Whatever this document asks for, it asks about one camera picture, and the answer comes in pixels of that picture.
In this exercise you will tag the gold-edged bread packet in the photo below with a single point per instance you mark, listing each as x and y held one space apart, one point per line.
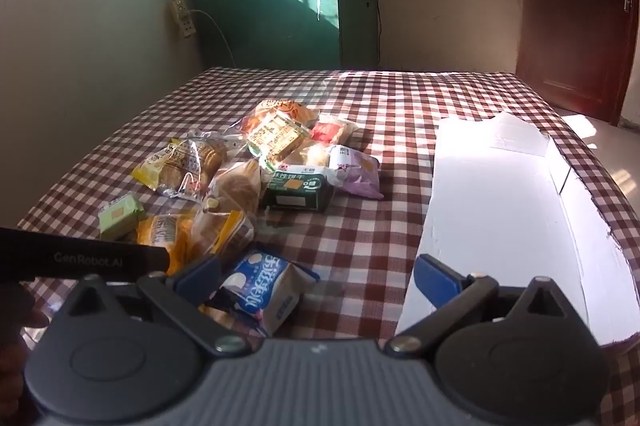
235 191

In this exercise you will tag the dark green biscuit packet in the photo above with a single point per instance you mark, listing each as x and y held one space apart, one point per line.
295 191

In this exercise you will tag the blue white snack packet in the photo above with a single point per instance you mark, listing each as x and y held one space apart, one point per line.
260 291

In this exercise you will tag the light green biscuit packet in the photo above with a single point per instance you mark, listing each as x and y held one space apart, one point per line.
120 216

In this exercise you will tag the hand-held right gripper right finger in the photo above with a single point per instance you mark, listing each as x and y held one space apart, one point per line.
435 278

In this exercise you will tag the clear packet with yellow label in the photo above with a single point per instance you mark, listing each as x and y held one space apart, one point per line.
275 136

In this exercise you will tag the white cardboard box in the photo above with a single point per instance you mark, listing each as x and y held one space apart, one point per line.
490 216

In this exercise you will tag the red white snack packet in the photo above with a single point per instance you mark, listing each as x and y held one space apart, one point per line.
330 131

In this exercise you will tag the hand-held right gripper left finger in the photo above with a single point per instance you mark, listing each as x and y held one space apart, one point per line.
197 278

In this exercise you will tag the pale bread packet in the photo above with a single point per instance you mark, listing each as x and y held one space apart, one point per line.
312 155

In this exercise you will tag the brown wooden door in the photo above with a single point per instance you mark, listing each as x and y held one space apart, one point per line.
570 6

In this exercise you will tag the yellow cake packet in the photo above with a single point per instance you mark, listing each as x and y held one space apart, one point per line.
165 233

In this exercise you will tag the orange bread packet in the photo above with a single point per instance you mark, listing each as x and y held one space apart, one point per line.
285 111

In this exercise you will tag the white power strip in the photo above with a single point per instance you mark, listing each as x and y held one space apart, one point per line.
182 19

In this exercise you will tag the purple snack packet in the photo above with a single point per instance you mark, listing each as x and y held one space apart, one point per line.
357 176

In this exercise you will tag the clear round cookie packet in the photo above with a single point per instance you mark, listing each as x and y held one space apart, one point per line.
217 149
170 169

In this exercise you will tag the person's left hand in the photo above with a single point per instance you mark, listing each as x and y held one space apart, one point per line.
32 316

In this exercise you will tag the brown white gold-edged packet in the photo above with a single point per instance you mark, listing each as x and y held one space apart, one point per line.
220 231

